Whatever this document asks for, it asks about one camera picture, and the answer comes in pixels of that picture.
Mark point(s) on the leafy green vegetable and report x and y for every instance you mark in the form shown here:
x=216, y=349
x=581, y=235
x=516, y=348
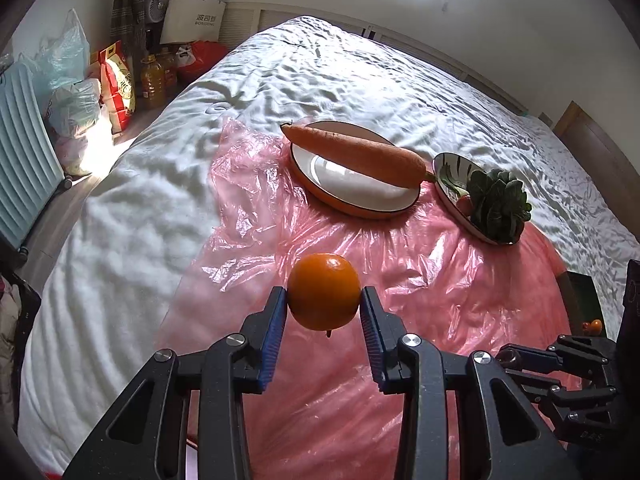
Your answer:
x=500, y=205

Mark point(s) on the white paper shopping bag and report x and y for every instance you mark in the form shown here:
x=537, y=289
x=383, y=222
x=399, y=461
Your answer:
x=192, y=20

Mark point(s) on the wooden headboard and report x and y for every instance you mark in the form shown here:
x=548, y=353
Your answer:
x=600, y=160

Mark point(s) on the pink plastic sheet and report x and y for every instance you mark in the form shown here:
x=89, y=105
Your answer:
x=450, y=285

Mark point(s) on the black bag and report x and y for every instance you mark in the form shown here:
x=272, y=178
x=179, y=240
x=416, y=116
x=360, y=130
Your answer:
x=15, y=320

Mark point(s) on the pale pink plastic bag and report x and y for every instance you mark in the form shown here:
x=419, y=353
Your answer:
x=75, y=152

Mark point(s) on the red plastic bag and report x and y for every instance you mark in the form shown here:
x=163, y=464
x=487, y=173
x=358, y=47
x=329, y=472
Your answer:
x=207, y=57

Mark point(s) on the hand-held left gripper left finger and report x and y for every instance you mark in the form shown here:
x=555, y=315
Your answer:
x=272, y=340

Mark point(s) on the small red vegetable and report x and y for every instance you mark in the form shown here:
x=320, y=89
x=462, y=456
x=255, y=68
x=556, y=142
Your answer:
x=463, y=205

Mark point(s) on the striped ceramic plate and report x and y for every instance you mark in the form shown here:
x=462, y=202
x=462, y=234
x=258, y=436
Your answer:
x=450, y=170

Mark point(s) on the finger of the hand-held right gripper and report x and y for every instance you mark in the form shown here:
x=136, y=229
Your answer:
x=590, y=355
x=530, y=360

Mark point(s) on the small grey fan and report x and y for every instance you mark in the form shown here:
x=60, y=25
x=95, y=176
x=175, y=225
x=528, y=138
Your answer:
x=159, y=5

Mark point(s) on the red and white rice bag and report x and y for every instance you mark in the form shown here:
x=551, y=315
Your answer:
x=117, y=90

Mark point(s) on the light blue suitcase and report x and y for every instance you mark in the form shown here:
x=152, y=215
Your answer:
x=25, y=160

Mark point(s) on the orange with stem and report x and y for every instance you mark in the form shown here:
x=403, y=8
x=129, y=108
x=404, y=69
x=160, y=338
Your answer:
x=324, y=290

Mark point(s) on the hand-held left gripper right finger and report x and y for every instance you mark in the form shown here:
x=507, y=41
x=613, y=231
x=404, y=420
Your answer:
x=372, y=340

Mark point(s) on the orange rimmed white plate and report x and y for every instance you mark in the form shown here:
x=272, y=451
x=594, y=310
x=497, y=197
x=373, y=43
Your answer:
x=350, y=192

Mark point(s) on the green tray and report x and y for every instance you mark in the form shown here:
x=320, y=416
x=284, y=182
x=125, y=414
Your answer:
x=582, y=300

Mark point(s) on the plaid scarf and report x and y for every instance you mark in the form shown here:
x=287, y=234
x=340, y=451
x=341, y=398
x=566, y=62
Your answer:
x=127, y=10

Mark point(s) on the translucent bluish plastic bag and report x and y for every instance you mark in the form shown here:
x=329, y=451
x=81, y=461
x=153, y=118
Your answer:
x=62, y=55

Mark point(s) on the cooking oil bottle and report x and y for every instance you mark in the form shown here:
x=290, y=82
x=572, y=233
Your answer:
x=152, y=82
x=169, y=72

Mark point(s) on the white stuffed plastic bag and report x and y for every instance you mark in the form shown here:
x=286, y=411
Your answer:
x=75, y=105

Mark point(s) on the carrot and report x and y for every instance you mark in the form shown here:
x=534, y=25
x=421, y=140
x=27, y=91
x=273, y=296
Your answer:
x=360, y=155

